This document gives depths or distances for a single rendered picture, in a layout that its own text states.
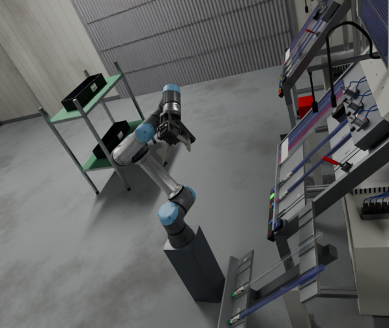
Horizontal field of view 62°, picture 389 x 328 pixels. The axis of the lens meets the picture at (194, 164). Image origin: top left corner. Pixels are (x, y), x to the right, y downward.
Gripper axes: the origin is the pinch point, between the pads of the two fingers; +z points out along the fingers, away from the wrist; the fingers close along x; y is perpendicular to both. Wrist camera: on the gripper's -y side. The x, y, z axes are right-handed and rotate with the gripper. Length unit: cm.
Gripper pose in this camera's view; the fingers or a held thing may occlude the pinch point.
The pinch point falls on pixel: (177, 160)
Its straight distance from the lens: 123.1
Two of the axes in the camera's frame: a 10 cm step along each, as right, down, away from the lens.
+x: 7.0, -3.9, -6.0
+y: -7.1, -3.1, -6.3
